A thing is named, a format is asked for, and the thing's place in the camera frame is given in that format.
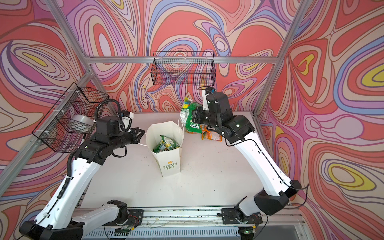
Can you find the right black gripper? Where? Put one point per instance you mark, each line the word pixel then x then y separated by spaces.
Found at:
pixel 196 114

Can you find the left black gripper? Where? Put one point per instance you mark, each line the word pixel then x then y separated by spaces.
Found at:
pixel 136 137

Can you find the orange Fox's bag large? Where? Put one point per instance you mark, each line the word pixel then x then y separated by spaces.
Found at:
pixel 208 134

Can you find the green Fox's spring tea bag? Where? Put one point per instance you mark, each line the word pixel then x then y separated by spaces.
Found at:
pixel 186 116

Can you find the white paper bag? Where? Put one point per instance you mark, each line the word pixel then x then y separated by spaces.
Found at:
pixel 169 162

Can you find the yellow-green Fox's bag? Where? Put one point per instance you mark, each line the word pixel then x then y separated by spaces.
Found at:
pixel 165 144

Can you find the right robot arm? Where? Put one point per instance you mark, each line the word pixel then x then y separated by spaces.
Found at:
pixel 238 131

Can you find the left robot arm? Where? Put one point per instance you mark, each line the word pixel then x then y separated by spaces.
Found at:
pixel 56 221

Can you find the silver tape roll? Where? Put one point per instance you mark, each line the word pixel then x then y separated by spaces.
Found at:
pixel 83 120

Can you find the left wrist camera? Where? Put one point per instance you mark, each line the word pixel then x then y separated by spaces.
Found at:
pixel 127 119

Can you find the black wire basket back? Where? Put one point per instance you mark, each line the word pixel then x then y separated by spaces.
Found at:
pixel 184 68

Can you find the black wire basket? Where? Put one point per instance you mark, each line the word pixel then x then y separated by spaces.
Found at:
pixel 184 68
pixel 57 131

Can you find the black wire basket left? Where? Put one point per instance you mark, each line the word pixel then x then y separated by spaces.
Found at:
pixel 57 131

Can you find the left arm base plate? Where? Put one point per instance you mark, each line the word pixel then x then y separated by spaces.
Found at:
pixel 125 216

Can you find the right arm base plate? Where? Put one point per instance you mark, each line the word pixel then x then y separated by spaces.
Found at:
pixel 244 212

